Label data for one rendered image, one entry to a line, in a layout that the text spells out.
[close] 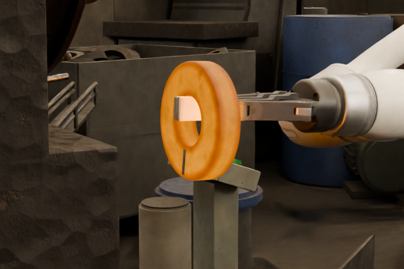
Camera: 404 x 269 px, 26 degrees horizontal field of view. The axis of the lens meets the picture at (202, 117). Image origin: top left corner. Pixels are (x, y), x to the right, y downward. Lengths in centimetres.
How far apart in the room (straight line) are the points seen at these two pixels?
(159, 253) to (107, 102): 146
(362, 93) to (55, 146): 64
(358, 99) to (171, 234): 84
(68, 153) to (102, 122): 270
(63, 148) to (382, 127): 68
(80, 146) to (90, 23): 454
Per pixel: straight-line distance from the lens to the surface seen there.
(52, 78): 124
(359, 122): 123
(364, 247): 96
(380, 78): 127
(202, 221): 212
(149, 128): 351
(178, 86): 114
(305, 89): 121
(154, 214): 196
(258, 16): 508
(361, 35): 451
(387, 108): 126
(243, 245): 256
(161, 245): 197
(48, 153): 65
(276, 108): 113
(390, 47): 148
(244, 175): 201
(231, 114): 106
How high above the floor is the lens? 99
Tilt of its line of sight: 8 degrees down
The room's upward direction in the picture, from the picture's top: straight up
